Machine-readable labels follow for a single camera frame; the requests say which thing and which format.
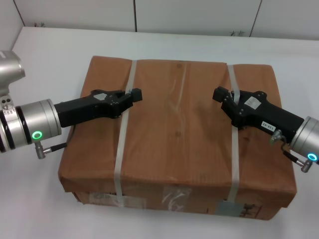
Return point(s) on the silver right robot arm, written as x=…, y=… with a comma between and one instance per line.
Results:
x=307, y=139

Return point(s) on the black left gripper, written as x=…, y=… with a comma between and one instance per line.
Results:
x=79, y=110

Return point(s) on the brown paper box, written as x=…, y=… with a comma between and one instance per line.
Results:
x=177, y=119

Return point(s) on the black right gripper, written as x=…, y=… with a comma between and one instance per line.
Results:
x=264, y=117

